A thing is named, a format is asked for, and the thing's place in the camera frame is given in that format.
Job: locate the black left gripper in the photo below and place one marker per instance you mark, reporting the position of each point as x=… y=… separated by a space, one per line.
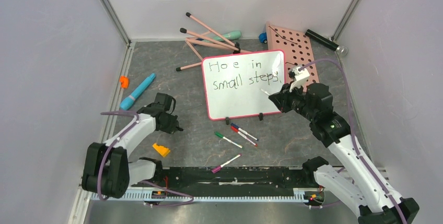
x=172 y=127

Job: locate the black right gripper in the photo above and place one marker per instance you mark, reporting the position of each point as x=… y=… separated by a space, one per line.
x=287 y=98

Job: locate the pink framed whiteboard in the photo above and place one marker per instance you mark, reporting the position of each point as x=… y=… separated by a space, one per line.
x=232 y=83

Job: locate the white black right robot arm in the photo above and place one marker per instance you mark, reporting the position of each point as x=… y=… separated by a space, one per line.
x=370 y=196

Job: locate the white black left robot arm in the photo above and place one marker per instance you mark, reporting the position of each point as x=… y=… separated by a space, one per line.
x=109 y=174

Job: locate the green whiteboard marker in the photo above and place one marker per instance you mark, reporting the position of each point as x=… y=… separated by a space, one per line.
x=227 y=139

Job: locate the red whiteboard marker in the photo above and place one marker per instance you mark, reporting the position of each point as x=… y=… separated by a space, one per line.
x=243 y=136

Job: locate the blue whiteboard marker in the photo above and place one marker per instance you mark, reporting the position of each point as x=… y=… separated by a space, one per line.
x=243 y=131

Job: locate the purple whiteboard marker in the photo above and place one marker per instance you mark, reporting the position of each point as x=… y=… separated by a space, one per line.
x=225 y=163

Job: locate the yellow orange wedge block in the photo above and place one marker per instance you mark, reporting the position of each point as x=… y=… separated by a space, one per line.
x=162 y=150

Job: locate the blue toy marker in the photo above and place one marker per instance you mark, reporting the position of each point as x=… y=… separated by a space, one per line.
x=130 y=100

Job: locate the pink perforated board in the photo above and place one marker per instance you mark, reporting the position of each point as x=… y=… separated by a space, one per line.
x=295 y=45

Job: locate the orange plastic piece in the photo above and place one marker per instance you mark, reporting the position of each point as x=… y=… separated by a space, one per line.
x=124 y=82

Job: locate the blue toy car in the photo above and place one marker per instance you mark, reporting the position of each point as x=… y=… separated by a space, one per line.
x=263 y=38

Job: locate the black flashlight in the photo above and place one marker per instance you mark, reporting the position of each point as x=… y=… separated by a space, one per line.
x=339 y=49

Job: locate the teal green toy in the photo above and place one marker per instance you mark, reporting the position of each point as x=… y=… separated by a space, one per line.
x=231 y=36

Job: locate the pink easel legs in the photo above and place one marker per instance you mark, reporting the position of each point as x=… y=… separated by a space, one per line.
x=211 y=38

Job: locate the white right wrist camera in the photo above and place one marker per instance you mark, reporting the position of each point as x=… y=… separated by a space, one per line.
x=299 y=77

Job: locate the white cable comb strip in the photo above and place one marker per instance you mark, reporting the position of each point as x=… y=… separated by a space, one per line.
x=147 y=195

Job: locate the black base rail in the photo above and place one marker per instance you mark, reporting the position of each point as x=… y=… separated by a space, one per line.
x=235 y=181

